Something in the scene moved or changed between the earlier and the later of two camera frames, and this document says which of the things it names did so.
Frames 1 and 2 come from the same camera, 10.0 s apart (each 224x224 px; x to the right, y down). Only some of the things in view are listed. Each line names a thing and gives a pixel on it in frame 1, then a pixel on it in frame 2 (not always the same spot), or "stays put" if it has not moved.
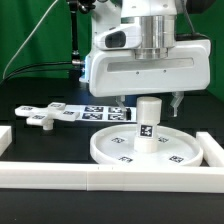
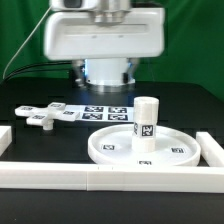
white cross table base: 45,116 stays put
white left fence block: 5,138 stays put
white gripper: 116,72 -> 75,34
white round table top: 116,145 stays put
